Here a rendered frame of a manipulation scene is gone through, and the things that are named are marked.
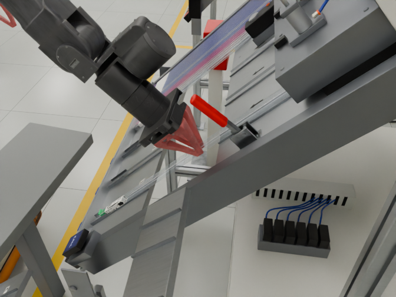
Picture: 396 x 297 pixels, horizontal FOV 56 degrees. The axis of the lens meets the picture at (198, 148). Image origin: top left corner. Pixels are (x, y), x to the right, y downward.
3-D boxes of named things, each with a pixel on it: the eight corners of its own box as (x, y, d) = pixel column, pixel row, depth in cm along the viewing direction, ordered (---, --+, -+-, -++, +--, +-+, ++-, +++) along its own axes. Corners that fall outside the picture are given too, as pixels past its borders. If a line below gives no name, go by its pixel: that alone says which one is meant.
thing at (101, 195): (97, 266, 77) (68, 248, 74) (165, 97, 127) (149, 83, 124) (100, 264, 76) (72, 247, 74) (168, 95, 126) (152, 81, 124)
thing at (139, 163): (90, 258, 76) (77, 250, 74) (162, 90, 125) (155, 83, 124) (149, 225, 65) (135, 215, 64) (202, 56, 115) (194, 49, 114)
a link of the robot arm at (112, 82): (96, 67, 59) (83, 85, 54) (123, 39, 55) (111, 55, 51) (130, 96, 61) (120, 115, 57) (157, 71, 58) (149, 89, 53)
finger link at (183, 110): (217, 130, 64) (178, 94, 60) (213, 158, 58) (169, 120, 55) (190, 149, 67) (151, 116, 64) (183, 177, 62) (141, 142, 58)
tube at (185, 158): (102, 218, 78) (98, 215, 78) (105, 213, 79) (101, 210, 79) (309, 82, 51) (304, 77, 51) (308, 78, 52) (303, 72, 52)
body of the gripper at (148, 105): (185, 93, 62) (152, 62, 59) (174, 130, 54) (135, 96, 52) (160, 114, 66) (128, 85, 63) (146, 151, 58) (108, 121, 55)
